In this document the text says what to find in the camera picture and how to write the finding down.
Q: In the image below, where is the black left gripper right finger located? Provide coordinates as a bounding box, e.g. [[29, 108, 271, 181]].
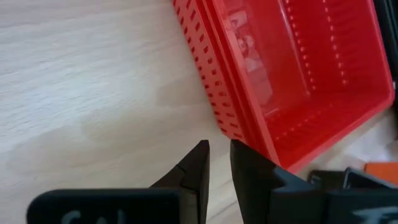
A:
[[229, 139, 398, 224]]

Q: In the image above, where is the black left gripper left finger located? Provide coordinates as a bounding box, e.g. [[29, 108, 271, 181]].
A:
[[26, 139, 211, 224]]

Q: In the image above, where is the red slotted plastic basket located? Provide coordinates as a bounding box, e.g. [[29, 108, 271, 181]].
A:
[[170, 0, 299, 175], [201, 0, 396, 174]]

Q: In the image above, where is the small orange object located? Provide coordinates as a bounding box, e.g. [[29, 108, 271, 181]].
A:
[[364, 161, 398, 185]]

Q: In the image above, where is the black slotted plastic basket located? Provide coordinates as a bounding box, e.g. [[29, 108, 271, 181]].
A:
[[373, 0, 398, 82]]

